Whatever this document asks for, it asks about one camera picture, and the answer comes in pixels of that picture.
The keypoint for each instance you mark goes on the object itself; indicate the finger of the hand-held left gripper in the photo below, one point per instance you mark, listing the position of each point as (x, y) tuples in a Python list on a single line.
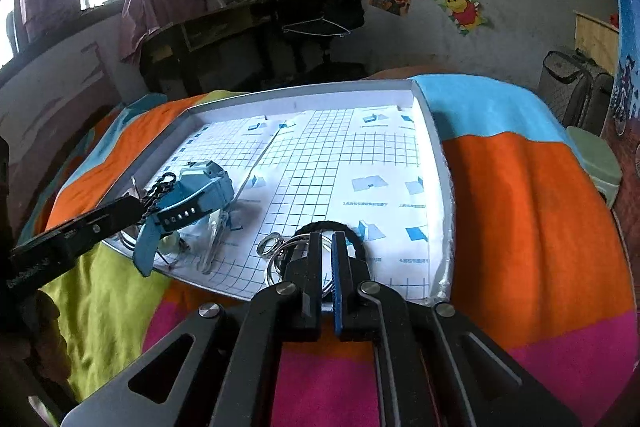
[(105, 222)]

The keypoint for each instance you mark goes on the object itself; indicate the blue dotted fabric wardrobe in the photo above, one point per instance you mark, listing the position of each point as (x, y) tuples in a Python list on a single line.
[(629, 57)]

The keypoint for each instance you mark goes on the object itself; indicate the pale green plastic stool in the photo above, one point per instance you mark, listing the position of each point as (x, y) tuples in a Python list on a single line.
[(592, 157)]

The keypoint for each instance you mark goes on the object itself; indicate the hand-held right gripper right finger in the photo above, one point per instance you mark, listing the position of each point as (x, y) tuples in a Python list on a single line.
[(339, 277)]

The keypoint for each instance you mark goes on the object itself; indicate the grey patterned suitcase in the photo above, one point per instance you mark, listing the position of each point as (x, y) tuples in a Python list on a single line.
[(562, 79)]

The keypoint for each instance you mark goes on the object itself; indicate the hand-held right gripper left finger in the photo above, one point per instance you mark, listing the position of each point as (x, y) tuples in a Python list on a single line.
[(315, 287)]

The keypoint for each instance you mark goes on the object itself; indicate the light wooden board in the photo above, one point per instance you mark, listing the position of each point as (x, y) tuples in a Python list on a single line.
[(597, 39)]

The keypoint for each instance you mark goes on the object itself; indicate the dark wooden desk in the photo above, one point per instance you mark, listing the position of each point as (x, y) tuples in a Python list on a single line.
[(210, 37)]

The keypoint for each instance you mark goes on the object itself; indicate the yellow bear wall poster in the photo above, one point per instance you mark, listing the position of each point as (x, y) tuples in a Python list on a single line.
[(460, 7)]

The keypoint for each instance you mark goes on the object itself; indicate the white cardboard box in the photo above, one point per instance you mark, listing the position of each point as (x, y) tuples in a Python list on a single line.
[(430, 157)]

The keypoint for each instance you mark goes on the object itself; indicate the person's left hand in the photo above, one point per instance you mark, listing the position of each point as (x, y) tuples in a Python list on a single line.
[(40, 347)]

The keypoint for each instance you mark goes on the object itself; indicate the colourful striped blanket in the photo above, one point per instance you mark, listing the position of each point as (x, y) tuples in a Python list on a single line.
[(525, 232)]

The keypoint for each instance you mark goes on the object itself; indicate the dark suitcase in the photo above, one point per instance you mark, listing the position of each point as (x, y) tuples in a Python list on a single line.
[(600, 99)]

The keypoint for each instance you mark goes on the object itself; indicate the blue smartwatch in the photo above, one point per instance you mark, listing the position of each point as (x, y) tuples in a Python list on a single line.
[(205, 189)]

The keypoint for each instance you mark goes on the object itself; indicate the grid printed paper sheet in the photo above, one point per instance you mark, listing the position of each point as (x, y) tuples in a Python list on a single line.
[(325, 167)]

